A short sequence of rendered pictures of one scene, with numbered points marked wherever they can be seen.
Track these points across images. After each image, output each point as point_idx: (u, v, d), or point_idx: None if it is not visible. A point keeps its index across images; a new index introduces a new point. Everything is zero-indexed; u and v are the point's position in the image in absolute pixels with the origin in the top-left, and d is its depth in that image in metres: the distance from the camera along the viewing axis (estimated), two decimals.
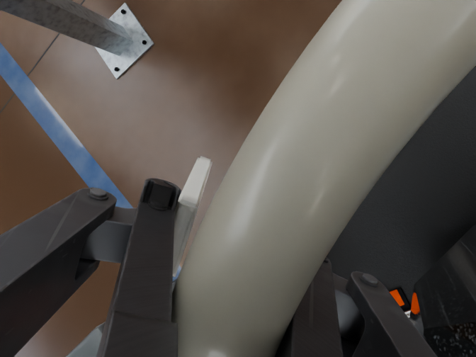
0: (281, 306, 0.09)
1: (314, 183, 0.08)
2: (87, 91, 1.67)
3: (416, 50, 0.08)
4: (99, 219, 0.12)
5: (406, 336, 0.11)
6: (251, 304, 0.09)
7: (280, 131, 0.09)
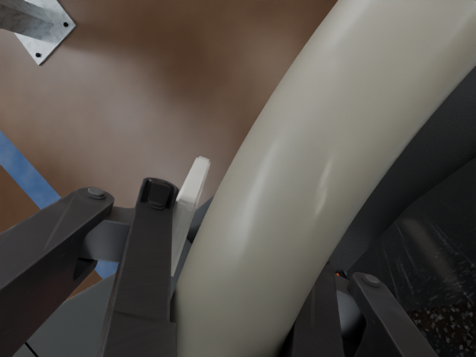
0: (289, 298, 0.09)
1: (324, 169, 0.08)
2: (8, 79, 1.54)
3: (432, 30, 0.07)
4: (97, 218, 0.12)
5: (408, 337, 0.11)
6: (258, 297, 0.09)
7: (289, 116, 0.08)
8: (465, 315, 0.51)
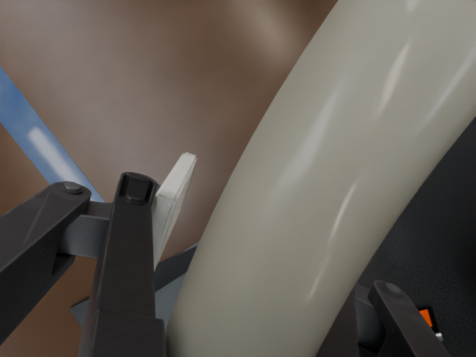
0: (322, 312, 0.07)
1: (375, 147, 0.06)
2: None
3: None
4: (75, 213, 0.12)
5: (428, 346, 0.11)
6: (284, 311, 0.07)
7: (328, 79, 0.06)
8: None
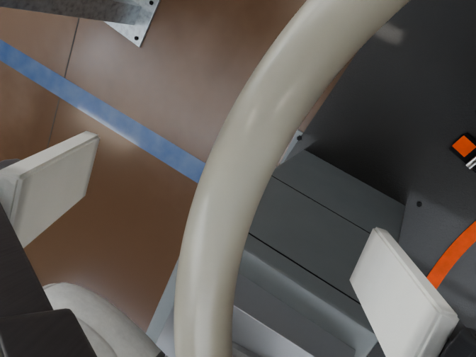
0: None
1: (200, 353, 0.21)
2: (118, 69, 1.79)
3: (203, 297, 0.20)
4: None
5: None
6: None
7: (179, 338, 0.21)
8: None
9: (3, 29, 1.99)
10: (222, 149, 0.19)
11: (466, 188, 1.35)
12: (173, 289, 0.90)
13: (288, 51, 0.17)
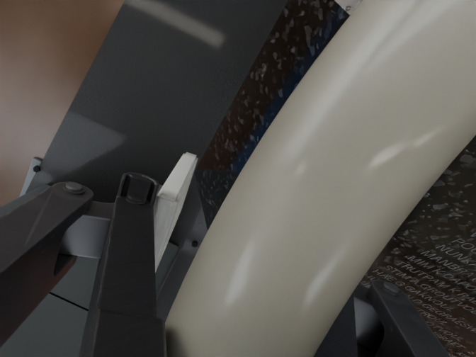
0: None
1: None
2: None
3: None
4: (76, 213, 0.12)
5: (426, 346, 0.11)
6: None
7: None
8: (286, 32, 0.29)
9: None
10: (205, 300, 0.08)
11: None
12: None
13: (382, 64, 0.06)
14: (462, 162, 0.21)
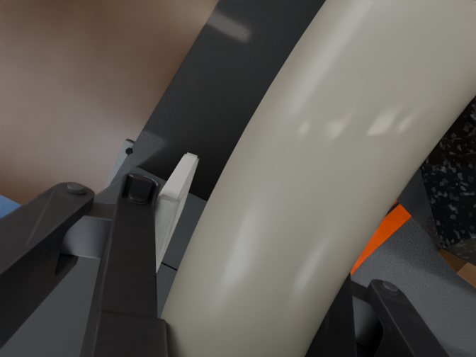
0: None
1: None
2: None
3: None
4: (78, 214, 0.12)
5: (425, 345, 0.11)
6: None
7: None
8: None
9: None
10: (231, 214, 0.07)
11: None
12: None
13: None
14: None
